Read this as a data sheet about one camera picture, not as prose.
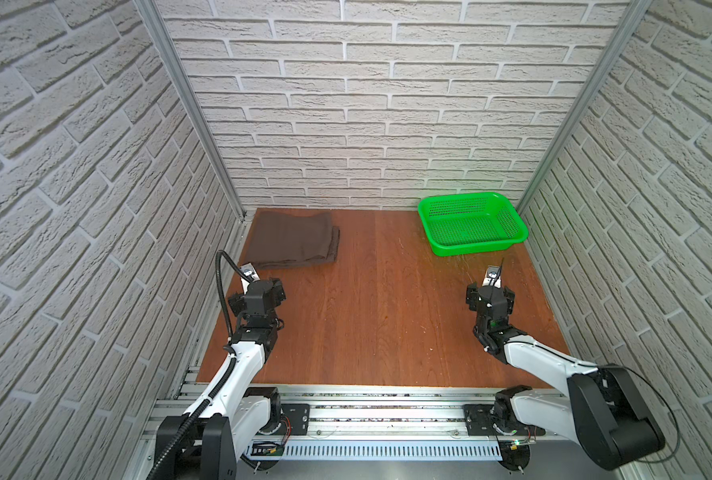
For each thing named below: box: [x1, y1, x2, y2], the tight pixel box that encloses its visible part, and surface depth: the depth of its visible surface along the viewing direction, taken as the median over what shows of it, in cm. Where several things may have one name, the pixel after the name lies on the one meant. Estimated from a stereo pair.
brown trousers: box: [246, 210, 340, 269], surface depth 112 cm
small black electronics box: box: [251, 441, 285, 457], surface depth 74 cm
